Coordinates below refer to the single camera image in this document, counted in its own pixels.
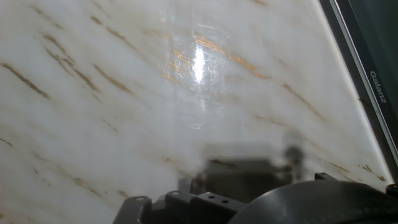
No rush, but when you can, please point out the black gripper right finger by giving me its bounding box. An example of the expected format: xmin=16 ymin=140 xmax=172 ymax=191
xmin=313 ymin=172 xmax=338 ymax=182

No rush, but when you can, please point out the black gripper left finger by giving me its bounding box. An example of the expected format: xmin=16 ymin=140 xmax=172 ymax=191
xmin=113 ymin=190 xmax=247 ymax=224

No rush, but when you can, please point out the white marble pattern mat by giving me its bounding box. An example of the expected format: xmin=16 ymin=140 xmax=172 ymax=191
xmin=0 ymin=0 xmax=394 ymax=224

